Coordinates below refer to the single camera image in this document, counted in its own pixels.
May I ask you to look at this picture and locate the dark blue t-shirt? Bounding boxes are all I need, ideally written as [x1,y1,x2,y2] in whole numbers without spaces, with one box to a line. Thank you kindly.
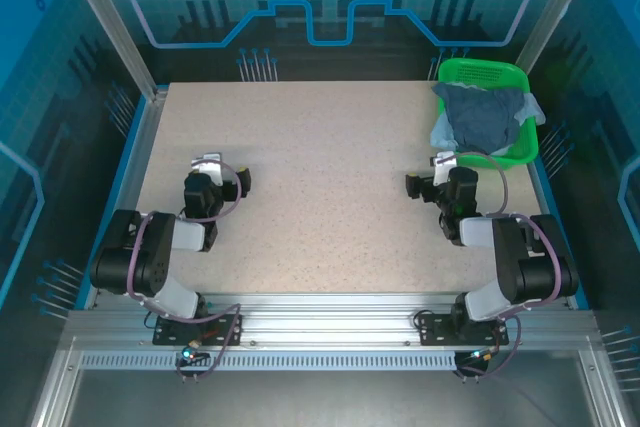
[432,82,526,154]

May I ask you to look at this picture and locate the light blue printed t-shirt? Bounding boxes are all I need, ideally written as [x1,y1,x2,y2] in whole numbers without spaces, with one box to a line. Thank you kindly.
[429,94,547,158]

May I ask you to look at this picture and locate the green plastic basket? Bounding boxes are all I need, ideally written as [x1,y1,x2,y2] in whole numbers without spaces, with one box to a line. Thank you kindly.
[437,57,540,172]

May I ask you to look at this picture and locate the small adapter board with LED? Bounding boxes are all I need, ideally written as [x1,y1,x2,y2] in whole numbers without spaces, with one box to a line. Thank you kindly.
[180,343,210,367]
[464,345,502,366]

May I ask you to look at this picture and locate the grey metal lower panel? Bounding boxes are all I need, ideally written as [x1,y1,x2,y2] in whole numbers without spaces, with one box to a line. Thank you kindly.
[29,369,621,427]

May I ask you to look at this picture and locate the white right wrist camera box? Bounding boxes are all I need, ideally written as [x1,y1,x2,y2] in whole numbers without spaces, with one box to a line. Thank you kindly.
[431,153,458,186]

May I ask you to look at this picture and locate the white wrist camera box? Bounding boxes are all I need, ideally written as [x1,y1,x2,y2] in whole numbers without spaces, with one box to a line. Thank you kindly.
[431,153,458,186]
[191,151,224,184]

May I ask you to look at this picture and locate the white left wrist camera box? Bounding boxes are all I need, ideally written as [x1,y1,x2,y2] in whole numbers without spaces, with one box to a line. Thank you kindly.
[191,151,224,184]

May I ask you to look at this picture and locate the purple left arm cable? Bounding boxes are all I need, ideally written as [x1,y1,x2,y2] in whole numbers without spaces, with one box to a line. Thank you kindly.
[127,159,244,383]

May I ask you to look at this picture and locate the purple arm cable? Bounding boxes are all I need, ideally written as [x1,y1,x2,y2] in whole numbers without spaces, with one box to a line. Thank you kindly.
[127,159,244,383]
[439,150,562,383]

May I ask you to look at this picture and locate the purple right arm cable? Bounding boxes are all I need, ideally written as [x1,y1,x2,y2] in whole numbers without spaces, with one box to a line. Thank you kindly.
[439,150,562,383]

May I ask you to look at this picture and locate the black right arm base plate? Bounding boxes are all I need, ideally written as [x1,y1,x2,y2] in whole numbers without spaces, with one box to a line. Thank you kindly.
[418,310,510,347]

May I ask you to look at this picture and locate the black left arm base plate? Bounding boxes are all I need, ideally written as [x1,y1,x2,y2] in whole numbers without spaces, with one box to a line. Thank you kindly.
[152,314,244,347]

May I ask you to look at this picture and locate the aluminium mounting rail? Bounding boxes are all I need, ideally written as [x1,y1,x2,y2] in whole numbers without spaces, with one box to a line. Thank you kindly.
[64,290,601,349]

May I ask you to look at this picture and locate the slotted grey cable duct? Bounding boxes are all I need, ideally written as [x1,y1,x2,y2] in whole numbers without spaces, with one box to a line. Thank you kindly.
[79,352,459,372]

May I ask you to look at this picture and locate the aluminium frame post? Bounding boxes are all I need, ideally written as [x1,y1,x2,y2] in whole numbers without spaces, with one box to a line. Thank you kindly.
[54,0,170,101]
[514,0,604,83]

